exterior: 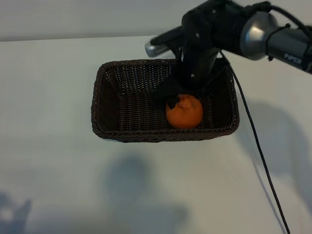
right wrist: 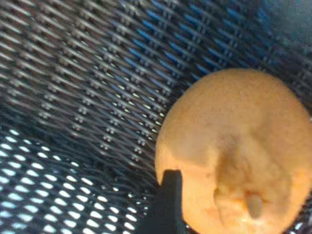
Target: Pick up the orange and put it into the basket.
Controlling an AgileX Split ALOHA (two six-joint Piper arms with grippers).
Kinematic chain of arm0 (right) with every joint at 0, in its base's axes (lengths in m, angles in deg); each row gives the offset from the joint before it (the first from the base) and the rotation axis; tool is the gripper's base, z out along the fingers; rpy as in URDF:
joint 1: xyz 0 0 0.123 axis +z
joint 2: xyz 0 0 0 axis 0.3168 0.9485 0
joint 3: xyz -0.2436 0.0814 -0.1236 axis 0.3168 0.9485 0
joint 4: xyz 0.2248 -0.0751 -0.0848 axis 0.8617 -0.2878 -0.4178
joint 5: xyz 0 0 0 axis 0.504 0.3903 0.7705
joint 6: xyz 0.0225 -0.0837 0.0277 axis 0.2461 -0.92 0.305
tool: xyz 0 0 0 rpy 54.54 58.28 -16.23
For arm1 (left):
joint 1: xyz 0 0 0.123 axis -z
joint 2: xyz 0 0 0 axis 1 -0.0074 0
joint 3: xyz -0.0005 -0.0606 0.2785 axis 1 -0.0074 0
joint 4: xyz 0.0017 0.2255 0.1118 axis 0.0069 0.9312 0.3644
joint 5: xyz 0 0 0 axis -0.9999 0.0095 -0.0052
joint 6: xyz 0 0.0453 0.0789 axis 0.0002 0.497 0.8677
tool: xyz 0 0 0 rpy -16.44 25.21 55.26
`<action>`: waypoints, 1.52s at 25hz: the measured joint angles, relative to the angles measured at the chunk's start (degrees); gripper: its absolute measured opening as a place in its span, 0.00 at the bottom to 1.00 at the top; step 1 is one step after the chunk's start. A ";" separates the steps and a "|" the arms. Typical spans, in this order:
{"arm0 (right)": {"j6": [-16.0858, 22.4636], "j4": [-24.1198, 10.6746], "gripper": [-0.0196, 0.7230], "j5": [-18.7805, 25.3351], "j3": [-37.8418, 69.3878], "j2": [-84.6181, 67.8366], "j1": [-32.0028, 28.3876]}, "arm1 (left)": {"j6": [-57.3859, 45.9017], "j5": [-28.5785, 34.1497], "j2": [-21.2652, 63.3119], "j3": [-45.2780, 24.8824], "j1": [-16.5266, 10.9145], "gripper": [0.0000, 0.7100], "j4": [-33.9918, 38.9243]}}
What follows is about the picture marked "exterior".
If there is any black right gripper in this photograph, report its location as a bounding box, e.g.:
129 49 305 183
153 47 221 110

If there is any orange fruit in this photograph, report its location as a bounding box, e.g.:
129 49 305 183
165 94 204 129

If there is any dark brown wicker basket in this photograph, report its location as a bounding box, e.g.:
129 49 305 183
90 58 241 144

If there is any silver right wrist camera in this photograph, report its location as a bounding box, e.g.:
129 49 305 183
144 25 186 59

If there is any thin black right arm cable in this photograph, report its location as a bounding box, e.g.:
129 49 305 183
219 50 291 234

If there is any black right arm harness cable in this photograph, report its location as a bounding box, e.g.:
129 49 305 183
243 1 312 32

